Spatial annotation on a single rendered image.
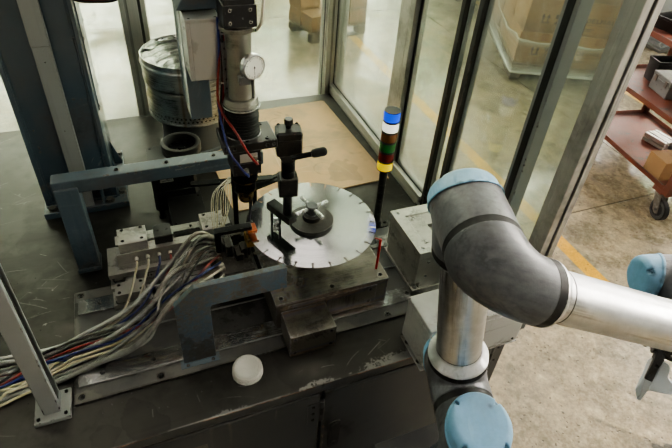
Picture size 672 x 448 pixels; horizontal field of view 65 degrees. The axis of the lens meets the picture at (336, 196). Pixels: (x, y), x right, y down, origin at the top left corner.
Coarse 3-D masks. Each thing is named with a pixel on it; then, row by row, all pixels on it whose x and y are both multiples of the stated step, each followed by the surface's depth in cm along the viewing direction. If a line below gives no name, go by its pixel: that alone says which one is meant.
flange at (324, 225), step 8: (296, 208) 137; (304, 208) 137; (320, 208) 137; (304, 216) 132; (328, 216) 135; (296, 224) 132; (304, 224) 132; (312, 224) 132; (320, 224) 132; (328, 224) 133; (304, 232) 130; (312, 232) 130; (320, 232) 130
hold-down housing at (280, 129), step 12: (288, 120) 110; (276, 132) 111; (288, 132) 110; (300, 132) 111; (288, 144) 112; (300, 144) 112; (288, 156) 114; (288, 168) 116; (288, 180) 118; (288, 192) 120
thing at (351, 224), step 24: (312, 192) 144; (336, 192) 145; (264, 216) 135; (336, 216) 137; (360, 216) 137; (264, 240) 128; (288, 240) 128; (312, 240) 129; (336, 240) 130; (360, 240) 130; (288, 264) 122; (336, 264) 123
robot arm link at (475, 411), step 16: (448, 400) 97; (464, 400) 94; (480, 400) 94; (448, 416) 93; (464, 416) 92; (480, 416) 92; (496, 416) 93; (448, 432) 92; (464, 432) 90; (480, 432) 91; (496, 432) 91; (512, 432) 91
